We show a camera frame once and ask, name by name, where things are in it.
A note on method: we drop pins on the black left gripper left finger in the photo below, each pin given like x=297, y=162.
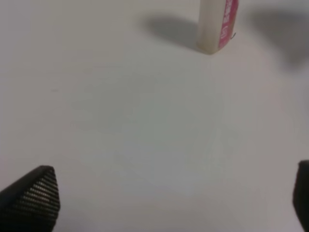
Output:
x=32, y=203

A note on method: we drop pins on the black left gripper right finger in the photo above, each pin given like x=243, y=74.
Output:
x=301, y=194

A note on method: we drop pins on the pink label drink bottle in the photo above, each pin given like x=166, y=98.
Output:
x=216, y=24

